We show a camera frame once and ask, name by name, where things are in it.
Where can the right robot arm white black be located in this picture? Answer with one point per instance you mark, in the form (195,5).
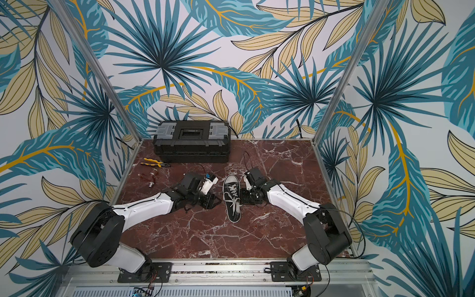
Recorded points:
(327,235)

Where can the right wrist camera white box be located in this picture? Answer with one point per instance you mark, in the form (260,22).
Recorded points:
(247,183)

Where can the black grey plastic toolbox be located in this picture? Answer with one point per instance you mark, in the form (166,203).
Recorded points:
(193,141)

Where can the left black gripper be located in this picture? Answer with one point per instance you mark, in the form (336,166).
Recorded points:
(209,203)

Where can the aluminium rail frame front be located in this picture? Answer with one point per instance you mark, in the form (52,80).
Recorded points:
(224,278)

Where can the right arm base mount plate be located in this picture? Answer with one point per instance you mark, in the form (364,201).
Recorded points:
(283,271)

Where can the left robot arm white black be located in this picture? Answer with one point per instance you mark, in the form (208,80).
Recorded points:
(98,238)

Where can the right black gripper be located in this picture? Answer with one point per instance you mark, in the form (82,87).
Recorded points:
(250,195)

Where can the black white canvas sneaker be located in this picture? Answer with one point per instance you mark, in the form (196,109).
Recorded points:
(229,179)

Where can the red handled tool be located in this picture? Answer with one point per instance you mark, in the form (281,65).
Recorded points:
(150,178)

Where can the yellow handled pliers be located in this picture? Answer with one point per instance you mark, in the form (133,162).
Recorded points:
(150,162)

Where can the white shoelace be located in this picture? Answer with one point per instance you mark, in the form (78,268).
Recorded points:
(232,199)

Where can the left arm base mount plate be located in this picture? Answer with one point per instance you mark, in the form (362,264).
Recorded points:
(152,272)

